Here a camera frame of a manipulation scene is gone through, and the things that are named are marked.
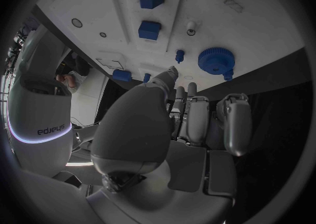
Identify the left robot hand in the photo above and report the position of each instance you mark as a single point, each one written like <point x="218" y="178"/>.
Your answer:
<point x="138" y="129"/>

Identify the narrow blue block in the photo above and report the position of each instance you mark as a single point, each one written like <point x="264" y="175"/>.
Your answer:
<point x="148" y="31"/>

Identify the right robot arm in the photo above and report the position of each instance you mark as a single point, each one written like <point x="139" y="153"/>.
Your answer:
<point x="44" y="54"/>

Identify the white task board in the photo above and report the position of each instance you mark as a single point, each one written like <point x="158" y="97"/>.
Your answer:
<point x="222" y="20"/>

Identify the blue peg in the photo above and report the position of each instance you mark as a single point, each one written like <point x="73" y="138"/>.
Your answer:
<point x="146" y="78"/>
<point x="180" y="54"/>

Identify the small flat blue block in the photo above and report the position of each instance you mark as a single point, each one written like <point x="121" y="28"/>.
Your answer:
<point x="122" y="75"/>

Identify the person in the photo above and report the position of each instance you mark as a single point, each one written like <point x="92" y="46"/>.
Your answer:
<point x="74" y="78"/>

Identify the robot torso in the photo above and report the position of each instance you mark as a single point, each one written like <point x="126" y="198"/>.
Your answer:
<point x="39" y="113"/>

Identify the blue gear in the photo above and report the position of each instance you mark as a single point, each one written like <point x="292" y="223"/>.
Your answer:
<point x="212" y="60"/>

